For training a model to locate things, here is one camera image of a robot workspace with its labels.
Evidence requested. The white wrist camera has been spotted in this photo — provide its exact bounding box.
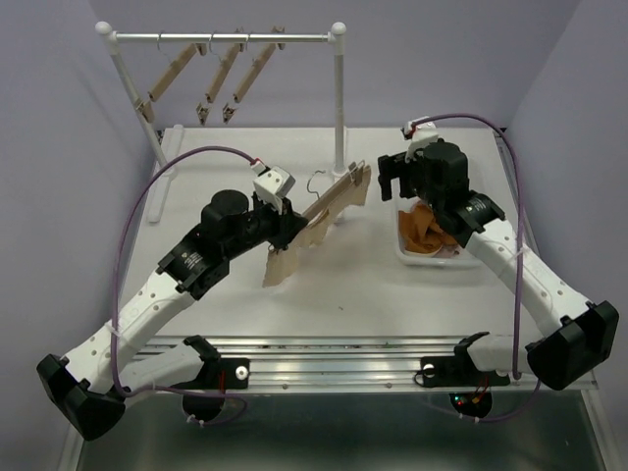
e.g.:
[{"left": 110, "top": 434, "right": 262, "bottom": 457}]
[
  {"left": 401, "top": 117, "right": 440, "bottom": 155},
  {"left": 251, "top": 159, "right": 295, "bottom": 214}
]

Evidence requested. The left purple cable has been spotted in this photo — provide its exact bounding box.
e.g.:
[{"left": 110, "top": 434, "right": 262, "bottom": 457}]
[{"left": 110, "top": 146, "right": 269, "bottom": 427}]

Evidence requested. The beige clip hanger brown underwear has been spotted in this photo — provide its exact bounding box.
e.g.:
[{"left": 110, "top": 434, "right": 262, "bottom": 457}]
[{"left": 222, "top": 43, "right": 286, "bottom": 125}]

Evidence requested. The pink underwear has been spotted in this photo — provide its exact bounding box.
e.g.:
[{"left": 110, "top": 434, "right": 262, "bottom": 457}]
[{"left": 434, "top": 245, "right": 463, "bottom": 259}]

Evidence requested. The white metal clothes rack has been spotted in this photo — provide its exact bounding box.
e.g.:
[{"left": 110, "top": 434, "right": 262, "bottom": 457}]
[{"left": 94, "top": 20, "right": 348, "bottom": 225}]

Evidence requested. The white plastic mesh basket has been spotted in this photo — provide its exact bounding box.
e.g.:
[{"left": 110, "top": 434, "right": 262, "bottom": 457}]
[{"left": 392, "top": 196, "right": 480, "bottom": 269}]

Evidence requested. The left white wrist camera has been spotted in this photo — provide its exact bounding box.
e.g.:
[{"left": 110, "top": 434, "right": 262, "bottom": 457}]
[{"left": 251, "top": 159, "right": 295, "bottom": 214}]

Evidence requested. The empty beige clip hanger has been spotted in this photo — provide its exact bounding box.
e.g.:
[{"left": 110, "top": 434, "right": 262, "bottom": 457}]
[{"left": 137, "top": 43, "right": 208, "bottom": 124}]

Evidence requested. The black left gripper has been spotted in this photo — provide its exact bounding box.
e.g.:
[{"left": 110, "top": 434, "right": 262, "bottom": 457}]
[{"left": 224, "top": 192, "right": 307, "bottom": 260}]

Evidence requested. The beige clip hanger cream underwear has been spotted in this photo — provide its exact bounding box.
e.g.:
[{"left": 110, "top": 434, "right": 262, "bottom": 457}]
[{"left": 270, "top": 161, "right": 372, "bottom": 254}]

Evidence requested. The brown orange underwear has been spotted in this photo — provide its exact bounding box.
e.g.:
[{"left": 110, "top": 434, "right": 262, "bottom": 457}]
[{"left": 397, "top": 203, "right": 458, "bottom": 255}]

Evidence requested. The aluminium mounting rail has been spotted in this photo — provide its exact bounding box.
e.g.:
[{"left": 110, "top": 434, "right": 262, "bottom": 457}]
[{"left": 131, "top": 334, "right": 598, "bottom": 393}]

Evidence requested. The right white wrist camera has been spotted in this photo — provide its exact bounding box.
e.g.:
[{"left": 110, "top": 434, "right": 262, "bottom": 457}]
[{"left": 401, "top": 117, "right": 440, "bottom": 155}]

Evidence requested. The cream yellow underwear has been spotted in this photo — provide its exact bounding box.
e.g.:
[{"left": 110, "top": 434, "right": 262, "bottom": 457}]
[{"left": 262, "top": 161, "right": 372, "bottom": 288}]

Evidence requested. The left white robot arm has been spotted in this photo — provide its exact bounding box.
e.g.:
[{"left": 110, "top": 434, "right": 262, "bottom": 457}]
[{"left": 36, "top": 189, "right": 308, "bottom": 441}]

